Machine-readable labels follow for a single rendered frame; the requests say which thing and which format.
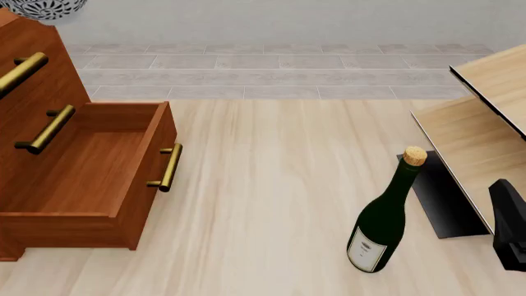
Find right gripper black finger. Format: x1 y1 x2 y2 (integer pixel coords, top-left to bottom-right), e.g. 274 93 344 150
487 178 526 245

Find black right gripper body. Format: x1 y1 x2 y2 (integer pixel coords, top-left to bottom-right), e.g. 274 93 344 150
492 242 526 273

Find black white patterned bowl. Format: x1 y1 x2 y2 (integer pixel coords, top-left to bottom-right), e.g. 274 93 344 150
0 0 89 21

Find red-brown wooden cabinet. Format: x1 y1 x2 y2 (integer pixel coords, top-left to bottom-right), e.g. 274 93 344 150
0 7 92 263

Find pale wooden wine rack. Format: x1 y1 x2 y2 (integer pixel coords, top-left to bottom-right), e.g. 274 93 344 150
395 44 526 240

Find dark green wine bottle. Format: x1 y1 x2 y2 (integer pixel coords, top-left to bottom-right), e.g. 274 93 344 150
345 146 429 274

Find open wooden drawer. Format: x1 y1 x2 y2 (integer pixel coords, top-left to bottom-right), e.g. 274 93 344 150
0 101 178 252

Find closed wooden drawer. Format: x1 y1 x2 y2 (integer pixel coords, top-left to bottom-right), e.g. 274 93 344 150
0 91 92 198
0 32 81 108

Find brass handle of open drawer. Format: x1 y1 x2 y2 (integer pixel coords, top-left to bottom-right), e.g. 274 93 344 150
145 142 184 193

